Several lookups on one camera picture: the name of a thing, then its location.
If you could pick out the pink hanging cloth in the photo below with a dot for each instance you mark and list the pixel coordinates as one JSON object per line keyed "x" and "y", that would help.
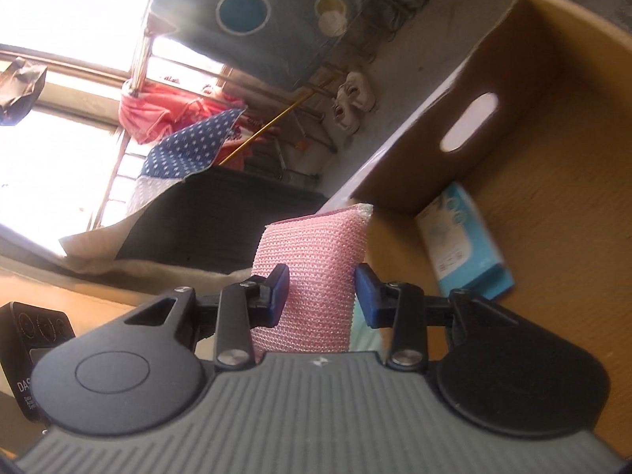
{"x": 158, "y": 113}

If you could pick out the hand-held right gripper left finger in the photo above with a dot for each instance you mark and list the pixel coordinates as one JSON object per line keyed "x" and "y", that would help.
{"x": 279, "y": 298}

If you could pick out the blue bedsheet with circles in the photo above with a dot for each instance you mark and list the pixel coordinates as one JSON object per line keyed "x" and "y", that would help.
{"x": 286, "y": 44}

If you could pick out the black upright panel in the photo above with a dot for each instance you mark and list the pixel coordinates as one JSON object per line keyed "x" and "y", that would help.
{"x": 222, "y": 222}

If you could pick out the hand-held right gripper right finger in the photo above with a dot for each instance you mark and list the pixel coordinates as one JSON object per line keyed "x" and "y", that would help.
{"x": 366, "y": 301}

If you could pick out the yellow broom stick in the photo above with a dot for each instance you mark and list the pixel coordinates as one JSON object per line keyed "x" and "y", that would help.
{"x": 276, "y": 121}

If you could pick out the pink mesh sponge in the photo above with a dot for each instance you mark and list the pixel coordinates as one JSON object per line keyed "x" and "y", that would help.
{"x": 311, "y": 261}

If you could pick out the blue flat packet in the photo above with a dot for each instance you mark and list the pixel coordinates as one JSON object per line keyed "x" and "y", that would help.
{"x": 464, "y": 256}

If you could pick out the cardboard box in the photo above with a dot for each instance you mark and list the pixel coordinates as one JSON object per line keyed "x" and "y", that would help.
{"x": 543, "y": 182}

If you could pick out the black hanging cloth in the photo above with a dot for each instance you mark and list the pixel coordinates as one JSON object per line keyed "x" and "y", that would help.
{"x": 22, "y": 91}

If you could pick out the white sneaker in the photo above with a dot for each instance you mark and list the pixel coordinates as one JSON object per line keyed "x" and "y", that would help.
{"x": 345, "y": 116}
{"x": 358, "y": 90}

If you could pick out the blue star-patterned cloth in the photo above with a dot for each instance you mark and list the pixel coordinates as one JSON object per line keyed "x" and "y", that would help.
{"x": 197, "y": 148}

